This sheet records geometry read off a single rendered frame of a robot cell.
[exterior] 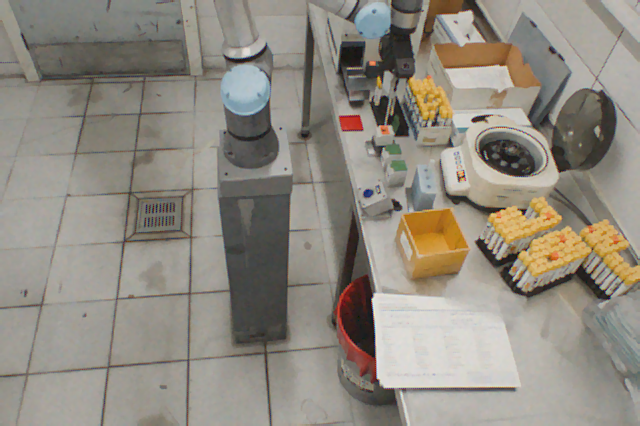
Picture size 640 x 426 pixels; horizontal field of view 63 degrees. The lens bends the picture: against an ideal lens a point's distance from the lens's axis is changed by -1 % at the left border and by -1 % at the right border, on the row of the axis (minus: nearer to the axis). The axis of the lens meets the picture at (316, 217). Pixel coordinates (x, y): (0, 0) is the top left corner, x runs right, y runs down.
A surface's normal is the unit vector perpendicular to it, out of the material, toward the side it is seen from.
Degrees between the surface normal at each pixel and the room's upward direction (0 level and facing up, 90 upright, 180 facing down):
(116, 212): 0
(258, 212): 90
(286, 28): 90
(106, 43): 90
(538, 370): 0
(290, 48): 90
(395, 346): 1
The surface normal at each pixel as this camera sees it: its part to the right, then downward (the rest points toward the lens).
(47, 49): 0.13, 0.76
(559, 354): 0.06, -0.64
